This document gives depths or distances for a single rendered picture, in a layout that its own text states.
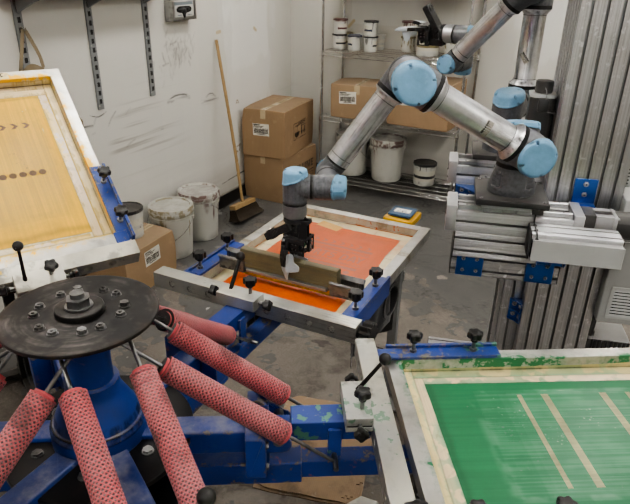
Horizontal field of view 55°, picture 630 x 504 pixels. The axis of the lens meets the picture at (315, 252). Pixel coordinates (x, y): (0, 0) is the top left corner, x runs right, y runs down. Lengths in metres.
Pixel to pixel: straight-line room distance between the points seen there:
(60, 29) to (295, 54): 2.70
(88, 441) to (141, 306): 0.29
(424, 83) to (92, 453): 1.21
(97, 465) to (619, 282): 1.83
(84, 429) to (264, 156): 4.30
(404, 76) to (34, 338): 1.12
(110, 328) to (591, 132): 1.62
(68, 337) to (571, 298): 1.79
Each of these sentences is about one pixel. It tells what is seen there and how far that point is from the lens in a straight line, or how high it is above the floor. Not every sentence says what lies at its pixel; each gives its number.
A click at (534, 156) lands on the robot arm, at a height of 1.43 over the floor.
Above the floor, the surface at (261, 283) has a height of 0.95.
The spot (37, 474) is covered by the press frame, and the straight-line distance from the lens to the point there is 1.37.
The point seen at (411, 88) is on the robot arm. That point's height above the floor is 1.62.
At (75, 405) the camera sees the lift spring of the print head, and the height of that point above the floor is 1.24.
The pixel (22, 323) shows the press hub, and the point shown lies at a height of 1.31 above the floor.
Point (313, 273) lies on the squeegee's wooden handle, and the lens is 1.92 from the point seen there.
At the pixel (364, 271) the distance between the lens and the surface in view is 2.12.
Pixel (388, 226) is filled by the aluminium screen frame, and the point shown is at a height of 0.98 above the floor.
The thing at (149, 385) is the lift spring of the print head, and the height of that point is 1.24.
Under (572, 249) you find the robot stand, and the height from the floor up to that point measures 1.15.
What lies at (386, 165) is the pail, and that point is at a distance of 5.36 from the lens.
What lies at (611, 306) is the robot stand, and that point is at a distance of 2.41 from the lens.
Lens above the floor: 1.93
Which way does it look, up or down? 26 degrees down
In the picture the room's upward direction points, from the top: 1 degrees clockwise
